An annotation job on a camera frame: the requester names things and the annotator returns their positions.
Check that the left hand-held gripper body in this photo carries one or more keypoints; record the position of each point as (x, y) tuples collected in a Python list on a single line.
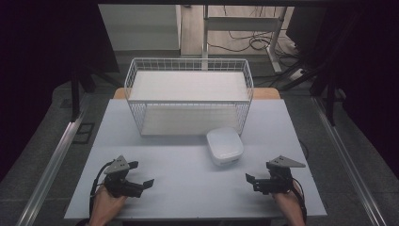
[(119, 185)]

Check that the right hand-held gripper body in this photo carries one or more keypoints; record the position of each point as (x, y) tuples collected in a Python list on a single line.
[(279, 180)]

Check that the person's left hand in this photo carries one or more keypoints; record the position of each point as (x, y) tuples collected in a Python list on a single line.
[(105, 207)]

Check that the person's right hand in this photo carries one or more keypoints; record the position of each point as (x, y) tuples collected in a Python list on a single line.
[(290, 205)]

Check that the white rounded square box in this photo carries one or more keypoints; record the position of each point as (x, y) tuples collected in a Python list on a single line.
[(224, 145)]

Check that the wooden board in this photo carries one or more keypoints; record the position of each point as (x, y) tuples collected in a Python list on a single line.
[(266, 93)]

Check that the black metal stand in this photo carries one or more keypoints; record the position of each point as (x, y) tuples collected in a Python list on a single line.
[(75, 94), (330, 94)]

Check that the white power strip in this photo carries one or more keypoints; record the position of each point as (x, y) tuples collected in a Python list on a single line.
[(296, 74)]

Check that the white cabinet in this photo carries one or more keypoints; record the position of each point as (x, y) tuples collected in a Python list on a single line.
[(141, 28)]

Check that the dark curtain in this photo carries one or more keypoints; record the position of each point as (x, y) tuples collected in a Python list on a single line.
[(373, 78), (37, 62)]

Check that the metal rail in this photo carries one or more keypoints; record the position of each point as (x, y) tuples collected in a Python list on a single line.
[(348, 163), (53, 157)]

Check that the white desk frame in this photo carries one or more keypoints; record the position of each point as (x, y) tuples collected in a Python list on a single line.
[(241, 23)]

